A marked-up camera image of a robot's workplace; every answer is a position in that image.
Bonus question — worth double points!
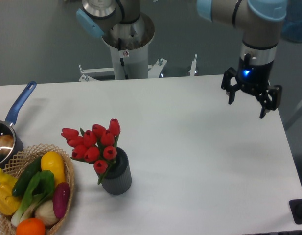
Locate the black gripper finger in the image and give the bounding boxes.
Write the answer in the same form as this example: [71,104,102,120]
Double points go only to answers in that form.
[221,67,240,105]
[256,85,282,119]

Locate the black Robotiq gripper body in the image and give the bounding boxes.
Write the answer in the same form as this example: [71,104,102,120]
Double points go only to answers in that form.
[235,55,273,95]

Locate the red tulip bouquet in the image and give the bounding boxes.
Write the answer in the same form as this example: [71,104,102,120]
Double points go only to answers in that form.
[61,118,121,184]

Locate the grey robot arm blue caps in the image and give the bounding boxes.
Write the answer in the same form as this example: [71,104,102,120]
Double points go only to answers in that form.
[76,0,287,118]

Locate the dark grey ribbed vase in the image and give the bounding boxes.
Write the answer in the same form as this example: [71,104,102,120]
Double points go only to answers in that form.
[101,147,132,195]

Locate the blue bag on floor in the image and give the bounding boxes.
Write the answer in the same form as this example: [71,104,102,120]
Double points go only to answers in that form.
[281,0,302,43]

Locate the black device at table edge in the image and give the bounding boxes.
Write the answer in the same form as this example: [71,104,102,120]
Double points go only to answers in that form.
[289,199,302,225]

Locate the yellow squash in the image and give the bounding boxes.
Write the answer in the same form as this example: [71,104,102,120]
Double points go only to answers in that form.
[41,151,66,188]

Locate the purple eggplant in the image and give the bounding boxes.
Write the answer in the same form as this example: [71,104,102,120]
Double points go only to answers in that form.
[52,182,70,219]

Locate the green cucumber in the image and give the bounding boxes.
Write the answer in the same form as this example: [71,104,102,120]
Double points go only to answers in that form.
[12,157,42,197]

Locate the green bok choy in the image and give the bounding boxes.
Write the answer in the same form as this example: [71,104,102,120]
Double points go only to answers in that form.
[11,170,55,227]

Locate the beige garlic bulb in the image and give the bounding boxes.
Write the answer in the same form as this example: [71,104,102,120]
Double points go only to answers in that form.
[35,200,59,226]

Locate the bread roll in saucepan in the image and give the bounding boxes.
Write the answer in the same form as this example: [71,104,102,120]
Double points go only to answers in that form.
[0,135,14,155]

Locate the orange fruit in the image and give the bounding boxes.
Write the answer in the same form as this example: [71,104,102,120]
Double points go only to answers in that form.
[16,218,46,235]

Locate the yellow bell pepper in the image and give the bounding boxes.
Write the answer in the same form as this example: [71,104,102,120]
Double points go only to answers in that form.
[0,168,22,216]

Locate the woven wicker basket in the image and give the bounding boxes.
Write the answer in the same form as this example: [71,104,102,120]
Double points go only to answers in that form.
[2,144,74,235]

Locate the white frame at right edge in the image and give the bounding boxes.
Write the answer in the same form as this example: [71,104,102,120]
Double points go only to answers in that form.
[284,99,302,131]

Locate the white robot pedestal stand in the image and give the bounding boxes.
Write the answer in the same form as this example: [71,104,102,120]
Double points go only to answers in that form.
[78,13,198,83]

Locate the saucepan with blue handle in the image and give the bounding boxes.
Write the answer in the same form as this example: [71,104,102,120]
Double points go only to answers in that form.
[0,81,37,168]

